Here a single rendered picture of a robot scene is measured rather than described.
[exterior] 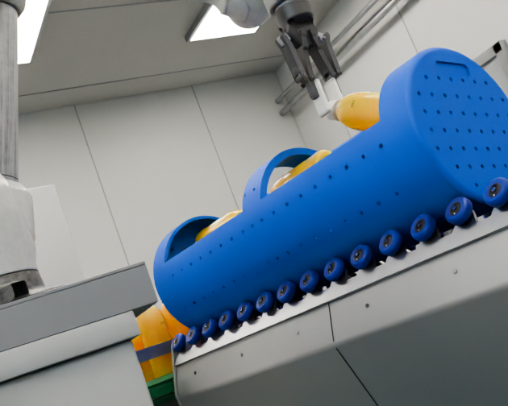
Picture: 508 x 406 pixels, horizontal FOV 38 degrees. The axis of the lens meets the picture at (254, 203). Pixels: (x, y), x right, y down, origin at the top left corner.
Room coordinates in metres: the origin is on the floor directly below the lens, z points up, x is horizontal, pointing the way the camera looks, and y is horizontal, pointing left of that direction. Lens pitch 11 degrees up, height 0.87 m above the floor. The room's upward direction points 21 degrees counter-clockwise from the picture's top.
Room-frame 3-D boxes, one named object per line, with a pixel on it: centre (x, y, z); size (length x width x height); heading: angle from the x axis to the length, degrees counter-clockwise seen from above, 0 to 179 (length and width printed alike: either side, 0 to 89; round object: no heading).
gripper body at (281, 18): (1.39, -0.21, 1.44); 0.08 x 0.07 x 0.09; 130
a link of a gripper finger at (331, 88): (1.41, -0.22, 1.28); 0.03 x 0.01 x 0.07; 40
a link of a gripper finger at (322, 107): (1.38, -0.19, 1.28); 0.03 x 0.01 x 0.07; 40
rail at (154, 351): (1.94, 0.26, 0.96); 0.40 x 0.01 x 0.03; 130
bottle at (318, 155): (1.52, -0.10, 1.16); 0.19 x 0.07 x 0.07; 40
